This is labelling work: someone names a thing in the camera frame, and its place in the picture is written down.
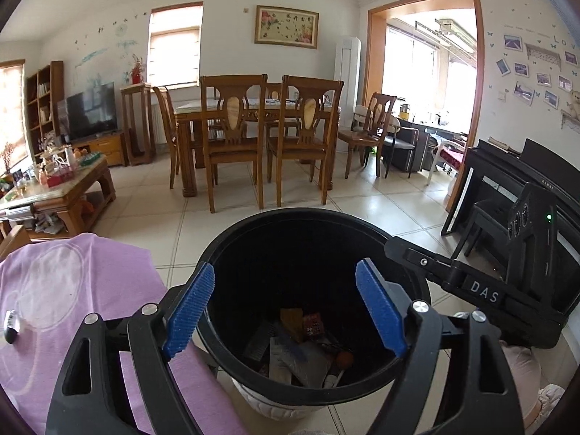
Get wooden dining chair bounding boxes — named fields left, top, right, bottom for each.
left=266, top=75, right=344, bottom=206
left=200, top=74, right=268, bottom=212

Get wooden dining chair far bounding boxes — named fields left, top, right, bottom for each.
left=266, top=75, right=344, bottom=206

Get black piano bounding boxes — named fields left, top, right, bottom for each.
left=442, top=140, right=579, bottom=273

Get tall wooden plant stand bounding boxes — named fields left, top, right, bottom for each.
left=120, top=83, right=156, bottom=166

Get wooden dining table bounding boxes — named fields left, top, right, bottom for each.
left=175, top=90, right=340, bottom=208

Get wooden bookshelf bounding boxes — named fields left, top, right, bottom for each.
left=25, top=61, right=65, bottom=163

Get framed floral picture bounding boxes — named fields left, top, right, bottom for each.
left=254, top=5, right=319, bottom=49

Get red drink carton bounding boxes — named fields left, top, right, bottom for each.
left=302, top=313, right=324, bottom=338

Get wooden chair by doorway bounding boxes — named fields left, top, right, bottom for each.
left=338, top=92, right=400, bottom=179

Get wooden coffee table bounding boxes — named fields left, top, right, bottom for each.
left=1, top=157, right=116, bottom=241

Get black trash bin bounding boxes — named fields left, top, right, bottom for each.
left=198, top=208, right=432, bottom=407

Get white air conditioner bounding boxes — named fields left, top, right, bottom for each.
left=334, top=36, right=362, bottom=129

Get purple tablecloth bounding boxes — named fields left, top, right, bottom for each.
left=1, top=234, right=244, bottom=434

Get wooden dining chair near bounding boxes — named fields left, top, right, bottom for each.
left=200, top=74, right=268, bottom=212

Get black television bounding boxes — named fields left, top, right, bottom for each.
left=66, top=83, right=119, bottom=140

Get wooden tv cabinet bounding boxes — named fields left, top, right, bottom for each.
left=72, top=132, right=129, bottom=167

